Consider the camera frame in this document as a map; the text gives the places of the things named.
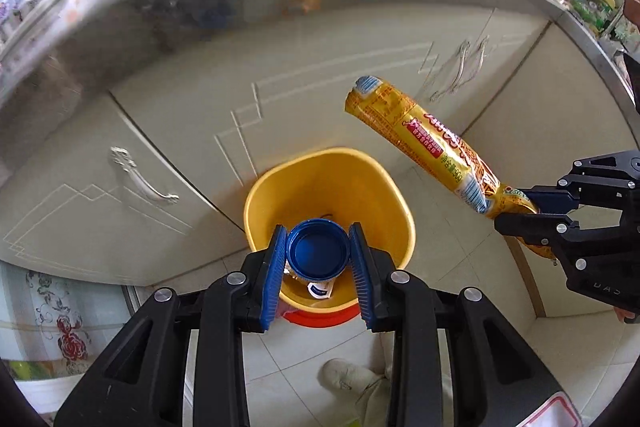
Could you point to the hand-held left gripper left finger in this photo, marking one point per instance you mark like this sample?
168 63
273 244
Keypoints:
272 277

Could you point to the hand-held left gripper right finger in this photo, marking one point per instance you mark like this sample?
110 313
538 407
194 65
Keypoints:
360 277

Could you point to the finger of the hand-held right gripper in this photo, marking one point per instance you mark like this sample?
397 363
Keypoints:
550 201
530 227

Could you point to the blue bottle cap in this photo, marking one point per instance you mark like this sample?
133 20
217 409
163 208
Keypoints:
317 252

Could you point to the yellow plastic bin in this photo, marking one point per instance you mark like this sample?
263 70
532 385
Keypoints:
340 187

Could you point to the orange sausage packet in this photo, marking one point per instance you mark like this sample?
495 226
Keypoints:
425 132

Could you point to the person's right hand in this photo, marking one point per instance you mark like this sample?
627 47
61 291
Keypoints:
627 314

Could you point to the red plastic base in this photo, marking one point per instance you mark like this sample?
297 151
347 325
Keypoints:
320 318

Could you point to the person's white shoe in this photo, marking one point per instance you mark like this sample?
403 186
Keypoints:
345 374

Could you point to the person's trouser leg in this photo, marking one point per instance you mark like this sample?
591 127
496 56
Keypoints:
372 404

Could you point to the white kitchen cabinet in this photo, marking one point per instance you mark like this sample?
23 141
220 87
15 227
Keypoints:
325 82

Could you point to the rose print curtain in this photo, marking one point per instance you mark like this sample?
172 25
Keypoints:
60 332

